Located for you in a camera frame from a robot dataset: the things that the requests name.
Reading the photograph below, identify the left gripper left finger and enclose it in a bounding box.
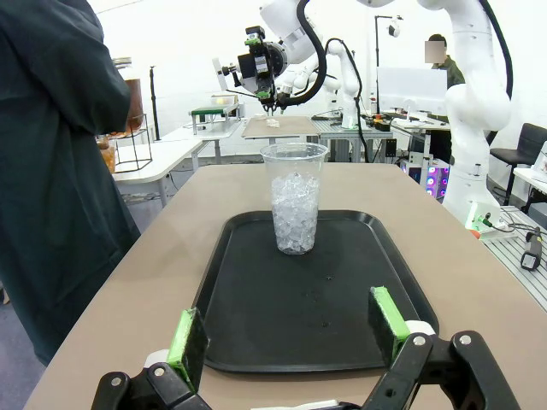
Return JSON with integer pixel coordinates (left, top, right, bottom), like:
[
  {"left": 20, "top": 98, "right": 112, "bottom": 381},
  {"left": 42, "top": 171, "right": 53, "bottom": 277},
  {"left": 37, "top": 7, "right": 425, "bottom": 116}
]
[{"left": 91, "top": 307, "right": 213, "bottom": 410}]

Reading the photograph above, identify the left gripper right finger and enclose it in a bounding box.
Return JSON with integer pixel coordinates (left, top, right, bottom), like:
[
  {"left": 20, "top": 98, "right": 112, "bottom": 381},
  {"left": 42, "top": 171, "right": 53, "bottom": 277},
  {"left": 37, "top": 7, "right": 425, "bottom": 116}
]
[{"left": 358, "top": 284, "right": 512, "bottom": 410}]

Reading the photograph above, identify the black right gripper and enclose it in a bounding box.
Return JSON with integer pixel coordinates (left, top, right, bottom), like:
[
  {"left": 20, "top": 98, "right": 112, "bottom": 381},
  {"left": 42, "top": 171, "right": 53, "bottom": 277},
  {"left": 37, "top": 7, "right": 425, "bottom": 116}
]
[{"left": 237, "top": 26, "right": 288, "bottom": 104}]

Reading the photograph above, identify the tall clear iced cup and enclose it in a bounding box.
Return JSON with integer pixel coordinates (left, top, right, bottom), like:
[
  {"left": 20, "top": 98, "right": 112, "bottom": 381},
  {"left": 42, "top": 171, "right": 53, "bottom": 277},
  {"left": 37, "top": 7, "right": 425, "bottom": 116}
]
[{"left": 259, "top": 143, "right": 329, "bottom": 256}]

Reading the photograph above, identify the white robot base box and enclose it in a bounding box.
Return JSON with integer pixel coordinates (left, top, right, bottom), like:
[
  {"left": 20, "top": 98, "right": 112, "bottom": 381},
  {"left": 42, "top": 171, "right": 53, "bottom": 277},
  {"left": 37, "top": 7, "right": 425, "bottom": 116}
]
[{"left": 465, "top": 200, "right": 502, "bottom": 235}]

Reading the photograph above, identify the green white conveyor device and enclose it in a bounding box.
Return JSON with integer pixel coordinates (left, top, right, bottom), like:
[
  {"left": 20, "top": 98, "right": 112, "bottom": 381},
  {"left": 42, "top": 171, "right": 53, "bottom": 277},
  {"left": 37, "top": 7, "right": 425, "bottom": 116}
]
[{"left": 190, "top": 94, "right": 241, "bottom": 136}]

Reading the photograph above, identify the brown background table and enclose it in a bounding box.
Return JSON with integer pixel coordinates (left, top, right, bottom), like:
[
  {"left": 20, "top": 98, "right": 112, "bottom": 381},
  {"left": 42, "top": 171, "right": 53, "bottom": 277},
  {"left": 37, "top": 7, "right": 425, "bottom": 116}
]
[{"left": 241, "top": 114, "right": 321, "bottom": 146}]

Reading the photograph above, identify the black plastic tray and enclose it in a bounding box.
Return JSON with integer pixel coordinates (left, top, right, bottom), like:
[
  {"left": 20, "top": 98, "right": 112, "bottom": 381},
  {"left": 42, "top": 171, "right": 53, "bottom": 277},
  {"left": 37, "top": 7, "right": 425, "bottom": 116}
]
[{"left": 191, "top": 208, "right": 440, "bottom": 373}]

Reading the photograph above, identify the thin black tripod pole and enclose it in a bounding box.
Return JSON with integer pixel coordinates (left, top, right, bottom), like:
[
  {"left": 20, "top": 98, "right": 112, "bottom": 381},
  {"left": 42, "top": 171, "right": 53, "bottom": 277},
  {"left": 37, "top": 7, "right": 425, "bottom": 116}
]
[{"left": 149, "top": 65, "right": 162, "bottom": 142}]

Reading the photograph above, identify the white rounded work table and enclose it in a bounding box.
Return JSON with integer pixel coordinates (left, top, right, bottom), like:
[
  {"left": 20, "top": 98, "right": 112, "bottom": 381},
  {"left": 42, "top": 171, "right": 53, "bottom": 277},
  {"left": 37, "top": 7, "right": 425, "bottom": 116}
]
[{"left": 111, "top": 123, "right": 245, "bottom": 208}]

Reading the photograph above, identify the glass tea dispenser jar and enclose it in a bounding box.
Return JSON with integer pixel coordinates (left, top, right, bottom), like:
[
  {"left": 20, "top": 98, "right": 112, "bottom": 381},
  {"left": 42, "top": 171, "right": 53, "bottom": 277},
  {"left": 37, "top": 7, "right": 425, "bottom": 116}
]
[{"left": 111, "top": 57, "right": 144, "bottom": 133}]

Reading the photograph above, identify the white monitor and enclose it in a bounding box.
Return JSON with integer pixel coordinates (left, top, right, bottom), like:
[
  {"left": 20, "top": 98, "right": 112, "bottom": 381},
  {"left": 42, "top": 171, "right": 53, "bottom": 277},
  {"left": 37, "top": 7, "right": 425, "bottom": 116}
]
[{"left": 376, "top": 66, "right": 449, "bottom": 114}]

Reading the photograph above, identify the computer with lit fans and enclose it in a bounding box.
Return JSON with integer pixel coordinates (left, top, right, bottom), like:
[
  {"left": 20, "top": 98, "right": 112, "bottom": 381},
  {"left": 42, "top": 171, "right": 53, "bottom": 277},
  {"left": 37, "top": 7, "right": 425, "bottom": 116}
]
[{"left": 401, "top": 153, "right": 450, "bottom": 201}]

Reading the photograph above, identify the black handheld device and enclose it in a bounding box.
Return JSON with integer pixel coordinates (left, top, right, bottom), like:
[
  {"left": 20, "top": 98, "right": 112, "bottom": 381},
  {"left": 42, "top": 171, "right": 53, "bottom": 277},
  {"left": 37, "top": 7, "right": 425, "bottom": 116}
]
[{"left": 520, "top": 228, "right": 546, "bottom": 272}]

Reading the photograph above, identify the seated person behind monitor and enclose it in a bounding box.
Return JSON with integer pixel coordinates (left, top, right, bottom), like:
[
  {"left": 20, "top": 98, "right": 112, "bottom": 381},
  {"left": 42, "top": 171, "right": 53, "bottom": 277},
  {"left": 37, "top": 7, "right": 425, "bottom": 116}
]
[{"left": 425, "top": 33, "right": 467, "bottom": 89}]

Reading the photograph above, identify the person in dark shirt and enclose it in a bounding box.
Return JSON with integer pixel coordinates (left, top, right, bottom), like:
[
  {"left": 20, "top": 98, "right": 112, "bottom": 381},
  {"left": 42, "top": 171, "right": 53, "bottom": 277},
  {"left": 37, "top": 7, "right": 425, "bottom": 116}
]
[{"left": 0, "top": 0, "right": 142, "bottom": 367}]

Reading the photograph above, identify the black office chair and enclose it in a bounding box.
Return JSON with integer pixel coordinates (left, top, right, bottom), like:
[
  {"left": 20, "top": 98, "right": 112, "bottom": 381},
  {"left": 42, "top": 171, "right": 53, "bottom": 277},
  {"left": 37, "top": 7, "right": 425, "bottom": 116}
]
[{"left": 489, "top": 122, "right": 547, "bottom": 207}]

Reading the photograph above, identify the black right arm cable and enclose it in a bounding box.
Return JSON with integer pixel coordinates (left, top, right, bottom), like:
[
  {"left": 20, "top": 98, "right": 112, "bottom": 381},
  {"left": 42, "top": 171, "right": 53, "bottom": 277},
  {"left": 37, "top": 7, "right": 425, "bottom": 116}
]
[{"left": 277, "top": 0, "right": 514, "bottom": 108}]

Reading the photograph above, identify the black camera stand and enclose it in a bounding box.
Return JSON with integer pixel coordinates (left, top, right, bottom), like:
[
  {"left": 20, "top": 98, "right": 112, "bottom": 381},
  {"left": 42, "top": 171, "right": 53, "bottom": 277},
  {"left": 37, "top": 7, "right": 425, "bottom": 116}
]
[{"left": 373, "top": 15, "right": 405, "bottom": 114}]

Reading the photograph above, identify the aluminium slotted base plate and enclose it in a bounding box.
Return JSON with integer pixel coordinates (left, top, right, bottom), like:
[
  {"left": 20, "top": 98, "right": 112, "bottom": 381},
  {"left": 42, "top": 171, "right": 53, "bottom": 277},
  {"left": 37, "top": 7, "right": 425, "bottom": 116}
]
[{"left": 480, "top": 204, "right": 547, "bottom": 313}]

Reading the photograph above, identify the black wire jar stand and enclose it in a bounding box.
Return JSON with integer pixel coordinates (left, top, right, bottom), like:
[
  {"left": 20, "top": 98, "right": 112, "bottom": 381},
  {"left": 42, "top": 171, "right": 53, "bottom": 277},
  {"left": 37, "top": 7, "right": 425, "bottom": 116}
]
[{"left": 114, "top": 114, "right": 154, "bottom": 174}]

